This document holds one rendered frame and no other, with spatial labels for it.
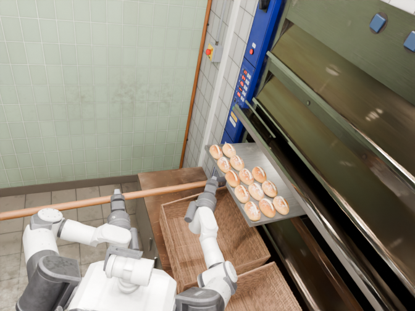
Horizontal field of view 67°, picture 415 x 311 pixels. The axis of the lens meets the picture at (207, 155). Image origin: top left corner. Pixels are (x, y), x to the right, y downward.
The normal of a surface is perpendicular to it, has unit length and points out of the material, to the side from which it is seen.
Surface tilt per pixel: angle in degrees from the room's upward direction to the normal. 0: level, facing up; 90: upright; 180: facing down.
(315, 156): 70
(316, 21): 90
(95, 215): 0
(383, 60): 90
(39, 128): 90
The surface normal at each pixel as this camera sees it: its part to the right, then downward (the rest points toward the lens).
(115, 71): 0.33, 0.65
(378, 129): -0.81, -0.18
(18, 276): 0.18, -0.76
